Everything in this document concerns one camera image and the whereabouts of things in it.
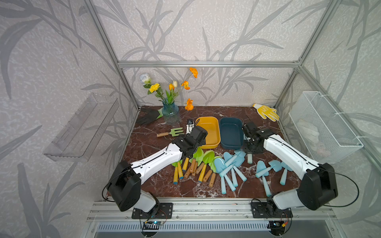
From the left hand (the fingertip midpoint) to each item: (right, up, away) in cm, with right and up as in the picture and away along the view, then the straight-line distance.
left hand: (196, 136), depth 84 cm
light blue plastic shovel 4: (+38, -18, +2) cm, 43 cm away
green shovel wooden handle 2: (+9, -25, -2) cm, 26 cm away
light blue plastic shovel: (+14, -18, +4) cm, 23 cm away
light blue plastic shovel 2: (+19, -13, +7) cm, 24 cm away
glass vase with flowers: (-18, +16, +18) cm, 30 cm away
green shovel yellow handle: (-10, -20, +1) cm, 23 cm away
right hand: (+30, -7, +1) cm, 31 cm away
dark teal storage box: (+25, 0, +18) cm, 31 cm away
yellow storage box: (+11, +6, +28) cm, 30 cm away
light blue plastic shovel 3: (+30, -11, -4) cm, 32 cm away
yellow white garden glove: (+56, +16, +35) cm, 68 cm away
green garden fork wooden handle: (-17, 0, +21) cm, 27 cm away
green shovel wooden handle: (-1, -19, +2) cm, 19 cm away
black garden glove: (-39, +13, +30) cm, 51 cm away
